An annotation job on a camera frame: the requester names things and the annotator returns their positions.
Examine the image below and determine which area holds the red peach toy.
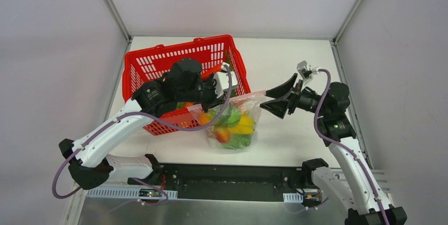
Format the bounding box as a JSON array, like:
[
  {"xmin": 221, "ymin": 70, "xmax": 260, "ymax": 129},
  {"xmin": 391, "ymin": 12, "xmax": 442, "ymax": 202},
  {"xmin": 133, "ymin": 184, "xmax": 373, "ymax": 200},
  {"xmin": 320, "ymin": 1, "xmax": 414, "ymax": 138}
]
[{"xmin": 214, "ymin": 127, "xmax": 231, "ymax": 144}]

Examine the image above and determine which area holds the aluminium frame post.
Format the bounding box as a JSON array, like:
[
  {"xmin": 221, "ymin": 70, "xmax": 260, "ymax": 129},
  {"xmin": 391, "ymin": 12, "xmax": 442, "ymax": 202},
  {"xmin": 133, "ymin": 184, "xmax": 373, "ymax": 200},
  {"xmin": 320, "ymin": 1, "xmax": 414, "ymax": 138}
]
[
  {"xmin": 333, "ymin": 0, "xmax": 365, "ymax": 45},
  {"xmin": 103, "ymin": 0, "xmax": 132, "ymax": 44}
]

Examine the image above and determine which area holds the left aluminium frame post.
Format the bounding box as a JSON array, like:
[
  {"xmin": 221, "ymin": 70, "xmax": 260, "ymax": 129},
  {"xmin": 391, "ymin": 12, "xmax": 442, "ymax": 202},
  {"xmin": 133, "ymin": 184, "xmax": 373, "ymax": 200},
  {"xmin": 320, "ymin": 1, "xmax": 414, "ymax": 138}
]
[{"xmin": 103, "ymin": 0, "xmax": 132, "ymax": 44}]

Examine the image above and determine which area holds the red plastic shopping basket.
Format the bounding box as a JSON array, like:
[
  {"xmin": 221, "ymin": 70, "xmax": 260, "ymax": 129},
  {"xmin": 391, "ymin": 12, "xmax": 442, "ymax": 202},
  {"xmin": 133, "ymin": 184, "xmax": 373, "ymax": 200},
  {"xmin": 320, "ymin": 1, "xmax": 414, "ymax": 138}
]
[{"xmin": 122, "ymin": 35, "xmax": 250, "ymax": 128}]

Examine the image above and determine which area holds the clear zip top bag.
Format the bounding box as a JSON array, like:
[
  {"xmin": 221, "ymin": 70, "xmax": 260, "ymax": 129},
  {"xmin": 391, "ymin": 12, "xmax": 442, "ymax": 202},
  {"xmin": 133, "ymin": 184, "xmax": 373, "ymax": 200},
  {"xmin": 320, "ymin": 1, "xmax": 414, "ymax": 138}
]
[{"xmin": 206, "ymin": 91, "xmax": 266, "ymax": 151}]

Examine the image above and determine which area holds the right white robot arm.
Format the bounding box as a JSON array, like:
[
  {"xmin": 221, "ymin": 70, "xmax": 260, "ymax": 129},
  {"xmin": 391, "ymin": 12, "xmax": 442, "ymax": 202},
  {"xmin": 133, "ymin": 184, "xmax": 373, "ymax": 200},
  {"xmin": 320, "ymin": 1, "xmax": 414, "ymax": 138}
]
[{"xmin": 260, "ymin": 74, "xmax": 407, "ymax": 224}]

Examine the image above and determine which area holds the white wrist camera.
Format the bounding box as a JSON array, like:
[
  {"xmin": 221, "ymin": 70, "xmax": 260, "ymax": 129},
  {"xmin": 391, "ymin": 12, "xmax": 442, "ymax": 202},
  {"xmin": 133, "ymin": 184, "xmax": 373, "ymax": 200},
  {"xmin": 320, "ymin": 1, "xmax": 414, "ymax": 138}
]
[
  {"xmin": 212, "ymin": 62, "xmax": 238, "ymax": 98},
  {"xmin": 297, "ymin": 60, "xmax": 320, "ymax": 85}
]

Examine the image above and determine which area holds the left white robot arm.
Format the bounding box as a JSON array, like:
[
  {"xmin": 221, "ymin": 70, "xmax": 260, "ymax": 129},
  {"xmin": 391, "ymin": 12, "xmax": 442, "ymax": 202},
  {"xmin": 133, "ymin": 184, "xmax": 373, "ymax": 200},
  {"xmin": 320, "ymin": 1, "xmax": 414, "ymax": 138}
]
[{"xmin": 59, "ymin": 58, "xmax": 238, "ymax": 190}]

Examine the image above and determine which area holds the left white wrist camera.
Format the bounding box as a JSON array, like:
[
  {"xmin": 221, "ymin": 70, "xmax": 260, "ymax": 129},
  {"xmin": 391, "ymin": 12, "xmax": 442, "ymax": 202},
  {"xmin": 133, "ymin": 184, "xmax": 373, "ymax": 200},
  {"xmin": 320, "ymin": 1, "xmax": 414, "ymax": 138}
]
[{"xmin": 212, "ymin": 62, "xmax": 238, "ymax": 98}]

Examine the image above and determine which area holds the green napa cabbage toy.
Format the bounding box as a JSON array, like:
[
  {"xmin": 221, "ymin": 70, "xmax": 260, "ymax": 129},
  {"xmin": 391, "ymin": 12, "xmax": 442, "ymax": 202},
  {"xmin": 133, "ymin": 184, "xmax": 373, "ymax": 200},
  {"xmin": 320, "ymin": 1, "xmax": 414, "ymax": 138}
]
[{"xmin": 222, "ymin": 134, "xmax": 252, "ymax": 150}]

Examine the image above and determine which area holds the orange carrot toy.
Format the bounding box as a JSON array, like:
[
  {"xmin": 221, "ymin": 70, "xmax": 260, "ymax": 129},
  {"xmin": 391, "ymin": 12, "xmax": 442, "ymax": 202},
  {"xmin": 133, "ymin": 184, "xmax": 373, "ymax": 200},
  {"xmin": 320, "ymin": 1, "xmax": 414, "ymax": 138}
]
[{"xmin": 201, "ymin": 63, "xmax": 222, "ymax": 80}]

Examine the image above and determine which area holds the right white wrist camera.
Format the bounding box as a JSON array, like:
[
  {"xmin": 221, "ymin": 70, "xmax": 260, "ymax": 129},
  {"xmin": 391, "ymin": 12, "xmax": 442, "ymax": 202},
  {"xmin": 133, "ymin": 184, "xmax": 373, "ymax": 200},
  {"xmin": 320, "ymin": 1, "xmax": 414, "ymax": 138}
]
[{"xmin": 297, "ymin": 60, "xmax": 320, "ymax": 85}]

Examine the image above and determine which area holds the green orange mango toy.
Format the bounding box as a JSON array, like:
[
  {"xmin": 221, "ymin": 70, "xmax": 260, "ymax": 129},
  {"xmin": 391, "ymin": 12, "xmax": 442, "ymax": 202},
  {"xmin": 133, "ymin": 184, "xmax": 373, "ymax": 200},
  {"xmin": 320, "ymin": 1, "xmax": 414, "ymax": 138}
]
[{"xmin": 198, "ymin": 110, "xmax": 217, "ymax": 126}]

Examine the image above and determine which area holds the right aluminium frame post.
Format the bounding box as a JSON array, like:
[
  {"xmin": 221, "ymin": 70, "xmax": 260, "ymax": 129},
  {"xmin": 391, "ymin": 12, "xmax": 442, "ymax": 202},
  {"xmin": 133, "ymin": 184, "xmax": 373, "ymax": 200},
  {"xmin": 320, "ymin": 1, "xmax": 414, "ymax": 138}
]
[{"xmin": 333, "ymin": 0, "xmax": 365, "ymax": 45}]

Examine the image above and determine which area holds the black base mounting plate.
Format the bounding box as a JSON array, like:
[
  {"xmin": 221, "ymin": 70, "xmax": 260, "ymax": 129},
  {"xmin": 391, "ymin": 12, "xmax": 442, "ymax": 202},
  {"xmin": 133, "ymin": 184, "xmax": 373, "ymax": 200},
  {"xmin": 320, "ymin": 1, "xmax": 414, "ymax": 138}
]
[{"xmin": 127, "ymin": 163, "xmax": 324, "ymax": 206}]

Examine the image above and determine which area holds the green bell pepper toy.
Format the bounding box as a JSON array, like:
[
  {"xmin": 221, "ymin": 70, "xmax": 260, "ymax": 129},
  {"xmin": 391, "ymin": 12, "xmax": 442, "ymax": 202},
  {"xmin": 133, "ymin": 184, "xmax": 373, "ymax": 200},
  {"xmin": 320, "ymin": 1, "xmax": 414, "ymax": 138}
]
[{"xmin": 215, "ymin": 105, "xmax": 241, "ymax": 127}]

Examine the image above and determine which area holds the yellow banana toy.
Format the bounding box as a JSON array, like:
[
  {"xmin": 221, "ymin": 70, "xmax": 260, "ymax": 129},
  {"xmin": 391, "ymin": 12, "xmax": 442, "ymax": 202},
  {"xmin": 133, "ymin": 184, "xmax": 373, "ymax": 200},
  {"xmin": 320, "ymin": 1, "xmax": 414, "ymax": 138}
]
[{"xmin": 228, "ymin": 115, "xmax": 255, "ymax": 135}]

